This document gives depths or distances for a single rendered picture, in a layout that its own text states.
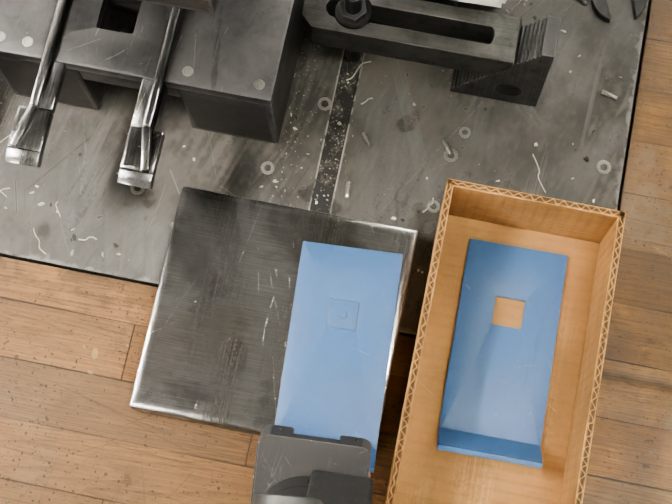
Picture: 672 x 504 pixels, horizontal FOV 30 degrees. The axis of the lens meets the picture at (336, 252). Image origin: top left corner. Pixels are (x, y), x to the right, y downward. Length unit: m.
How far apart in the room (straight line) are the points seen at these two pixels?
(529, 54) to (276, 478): 0.34
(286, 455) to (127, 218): 0.26
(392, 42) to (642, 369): 0.28
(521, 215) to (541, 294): 0.06
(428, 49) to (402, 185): 0.10
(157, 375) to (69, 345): 0.07
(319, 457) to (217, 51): 0.29
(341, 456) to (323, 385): 0.13
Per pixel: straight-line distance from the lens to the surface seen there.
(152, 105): 0.84
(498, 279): 0.89
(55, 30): 0.88
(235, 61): 0.86
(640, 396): 0.90
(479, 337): 0.88
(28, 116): 0.86
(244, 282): 0.87
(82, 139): 0.94
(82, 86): 0.91
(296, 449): 0.73
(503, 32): 0.88
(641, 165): 0.94
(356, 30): 0.87
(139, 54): 0.87
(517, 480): 0.87
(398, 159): 0.92
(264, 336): 0.86
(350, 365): 0.85
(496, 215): 0.88
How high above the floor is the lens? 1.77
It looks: 75 degrees down
